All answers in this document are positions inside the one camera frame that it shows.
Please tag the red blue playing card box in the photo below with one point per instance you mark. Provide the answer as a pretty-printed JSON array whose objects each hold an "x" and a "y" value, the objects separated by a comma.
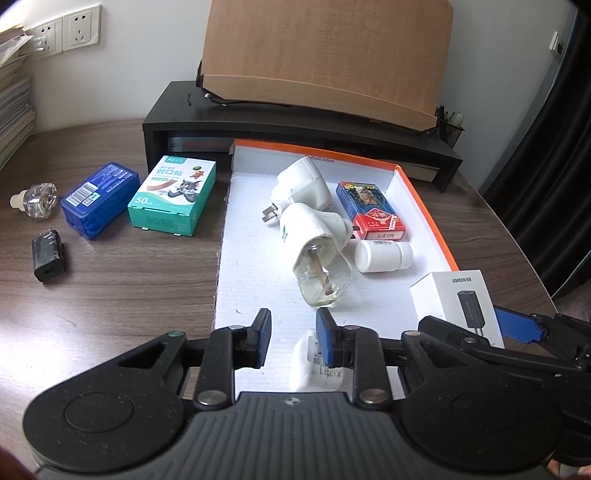
[{"x": 369, "y": 207}]

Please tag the black curtain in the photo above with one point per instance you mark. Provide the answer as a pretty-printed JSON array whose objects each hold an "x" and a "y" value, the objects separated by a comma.
[{"x": 554, "y": 161}]

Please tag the white charger box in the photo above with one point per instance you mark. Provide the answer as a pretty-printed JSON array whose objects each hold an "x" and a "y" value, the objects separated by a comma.
[{"x": 443, "y": 295}]

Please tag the white wall fixture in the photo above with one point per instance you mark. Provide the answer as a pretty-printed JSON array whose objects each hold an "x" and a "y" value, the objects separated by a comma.
[{"x": 558, "y": 44}]

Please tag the white charger plug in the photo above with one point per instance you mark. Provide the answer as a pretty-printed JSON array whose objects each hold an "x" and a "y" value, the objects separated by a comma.
[{"x": 302, "y": 364}]

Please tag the blue plastic box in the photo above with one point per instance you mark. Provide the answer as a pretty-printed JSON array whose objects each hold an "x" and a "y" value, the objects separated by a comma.
[{"x": 99, "y": 198}]

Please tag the orange cardboard box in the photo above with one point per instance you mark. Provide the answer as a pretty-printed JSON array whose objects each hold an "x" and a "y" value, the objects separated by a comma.
[{"x": 249, "y": 240}]

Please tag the black desk riser shelf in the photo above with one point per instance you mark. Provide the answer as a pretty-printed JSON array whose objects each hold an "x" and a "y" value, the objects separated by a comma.
[{"x": 175, "y": 106}]

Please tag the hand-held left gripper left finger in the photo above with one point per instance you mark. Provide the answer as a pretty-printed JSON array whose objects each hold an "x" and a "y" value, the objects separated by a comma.
[{"x": 263, "y": 337}]

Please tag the white wall socket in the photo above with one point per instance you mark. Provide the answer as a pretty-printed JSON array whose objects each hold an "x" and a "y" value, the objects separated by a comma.
[
  {"x": 48, "y": 37},
  {"x": 82, "y": 25}
]

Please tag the black charger plug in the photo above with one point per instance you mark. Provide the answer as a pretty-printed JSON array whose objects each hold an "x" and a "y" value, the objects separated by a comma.
[{"x": 48, "y": 256}]

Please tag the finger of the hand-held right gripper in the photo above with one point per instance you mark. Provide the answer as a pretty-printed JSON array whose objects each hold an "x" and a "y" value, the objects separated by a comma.
[
  {"x": 517, "y": 325},
  {"x": 443, "y": 330}
]

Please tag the white pill bottle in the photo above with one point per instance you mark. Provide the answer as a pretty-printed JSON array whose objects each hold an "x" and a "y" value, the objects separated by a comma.
[{"x": 378, "y": 256}]

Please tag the white plug-in heater with bottle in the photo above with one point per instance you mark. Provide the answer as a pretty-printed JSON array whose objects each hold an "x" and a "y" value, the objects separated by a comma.
[{"x": 309, "y": 230}]

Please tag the pale thick book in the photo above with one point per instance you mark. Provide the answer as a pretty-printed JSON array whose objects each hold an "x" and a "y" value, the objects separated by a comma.
[{"x": 422, "y": 171}]

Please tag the stack of books and papers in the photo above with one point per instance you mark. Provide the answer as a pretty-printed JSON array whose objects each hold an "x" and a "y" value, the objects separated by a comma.
[{"x": 14, "y": 110}]

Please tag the clear refill bottle white cap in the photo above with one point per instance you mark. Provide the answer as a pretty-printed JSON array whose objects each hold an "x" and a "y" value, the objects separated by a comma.
[{"x": 39, "y": 201}]

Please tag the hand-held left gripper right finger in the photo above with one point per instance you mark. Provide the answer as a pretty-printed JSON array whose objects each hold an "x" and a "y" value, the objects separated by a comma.
[{"x": 325, "y": 337}]

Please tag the teal bandage box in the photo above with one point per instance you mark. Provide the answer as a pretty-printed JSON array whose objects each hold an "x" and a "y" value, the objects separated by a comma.
[{"x": 171, "y": 194}]

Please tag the black mesh pen holder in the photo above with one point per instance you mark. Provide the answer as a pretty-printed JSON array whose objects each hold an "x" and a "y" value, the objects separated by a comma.
[{"x": 450, "y": 131}]

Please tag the brown cardboard sheet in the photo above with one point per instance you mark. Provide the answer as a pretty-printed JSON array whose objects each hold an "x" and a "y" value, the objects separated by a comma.
[{"x": 323, "y": 55}]

